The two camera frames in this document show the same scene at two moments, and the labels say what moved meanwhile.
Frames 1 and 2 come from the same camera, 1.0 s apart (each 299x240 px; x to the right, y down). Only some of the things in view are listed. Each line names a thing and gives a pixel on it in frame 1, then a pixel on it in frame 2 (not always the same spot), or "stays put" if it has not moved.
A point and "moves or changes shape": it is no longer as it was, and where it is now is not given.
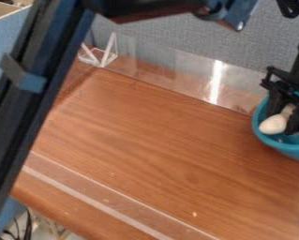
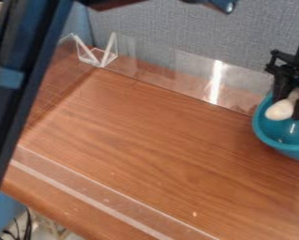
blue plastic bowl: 289,144 stays put
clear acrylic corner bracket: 100,57 stays put
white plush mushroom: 273,125 moves or changes shape
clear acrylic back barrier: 223,79 stays put
